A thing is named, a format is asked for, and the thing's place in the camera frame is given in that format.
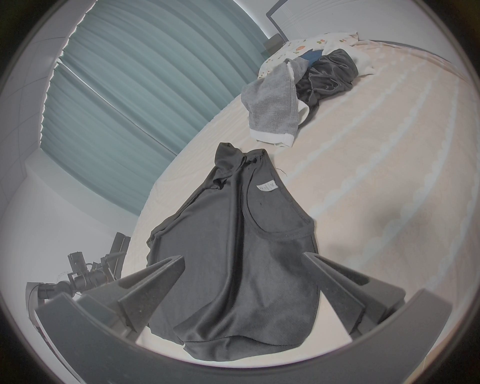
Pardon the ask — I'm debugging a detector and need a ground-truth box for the black T-shirt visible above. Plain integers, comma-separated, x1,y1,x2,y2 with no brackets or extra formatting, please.
146,142,319,362

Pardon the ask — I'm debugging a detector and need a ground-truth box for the pile of clothes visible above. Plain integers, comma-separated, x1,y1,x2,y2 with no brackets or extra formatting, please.
241,48,376,148

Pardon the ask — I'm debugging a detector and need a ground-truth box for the bed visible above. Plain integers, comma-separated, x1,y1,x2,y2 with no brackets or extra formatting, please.
129,0,477,366

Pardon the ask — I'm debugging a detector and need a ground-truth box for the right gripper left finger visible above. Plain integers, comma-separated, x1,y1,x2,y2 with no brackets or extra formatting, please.
77,255,186,334

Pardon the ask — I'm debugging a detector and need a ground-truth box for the grey bedside table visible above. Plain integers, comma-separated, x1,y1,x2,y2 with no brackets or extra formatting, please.
262,33,289,52

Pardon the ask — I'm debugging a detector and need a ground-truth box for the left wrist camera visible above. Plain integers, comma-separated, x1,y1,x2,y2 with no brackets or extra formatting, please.
67,252,88,272

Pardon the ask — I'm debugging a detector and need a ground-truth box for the blue-green curtain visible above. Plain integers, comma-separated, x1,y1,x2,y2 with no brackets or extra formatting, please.
60,0,272,156
38,62,177,217

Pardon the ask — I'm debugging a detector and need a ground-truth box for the white printed pillow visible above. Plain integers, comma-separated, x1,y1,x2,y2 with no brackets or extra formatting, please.
258,32,361,79

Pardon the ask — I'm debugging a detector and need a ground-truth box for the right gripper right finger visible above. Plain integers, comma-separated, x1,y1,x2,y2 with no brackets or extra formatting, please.
303,252,406,334

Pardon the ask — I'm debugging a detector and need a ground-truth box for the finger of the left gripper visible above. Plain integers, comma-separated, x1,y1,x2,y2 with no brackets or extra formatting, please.
110,232,131,280

